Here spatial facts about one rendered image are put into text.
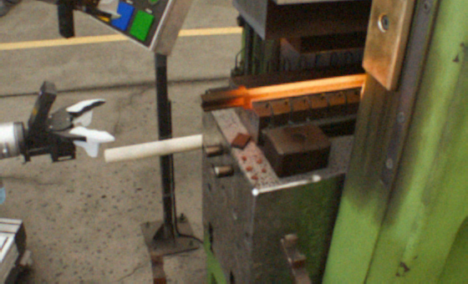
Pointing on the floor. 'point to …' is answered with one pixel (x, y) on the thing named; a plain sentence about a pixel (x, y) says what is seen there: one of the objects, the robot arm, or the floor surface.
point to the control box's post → (164, 135)
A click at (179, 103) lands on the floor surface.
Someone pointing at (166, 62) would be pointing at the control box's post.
